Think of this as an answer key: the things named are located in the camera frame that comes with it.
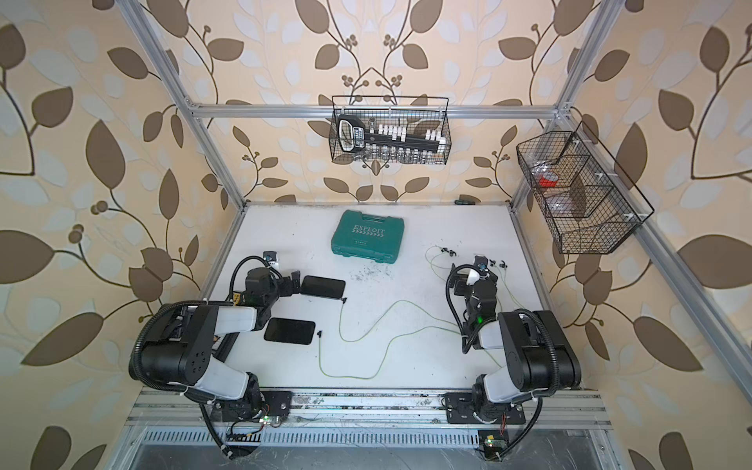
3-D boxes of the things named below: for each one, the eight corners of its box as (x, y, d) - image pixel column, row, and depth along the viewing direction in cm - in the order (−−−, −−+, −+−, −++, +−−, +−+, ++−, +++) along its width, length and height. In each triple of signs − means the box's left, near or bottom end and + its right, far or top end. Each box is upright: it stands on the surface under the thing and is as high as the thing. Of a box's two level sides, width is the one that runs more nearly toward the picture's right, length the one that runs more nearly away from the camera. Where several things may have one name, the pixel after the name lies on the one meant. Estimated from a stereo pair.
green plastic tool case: (326, 254, 107) (324, 246, 103) (340, 216, 119) (339, 208, 115) (397, 265, 104) (398, 257, 100) (405, 225, 116) (405, 217, 112)
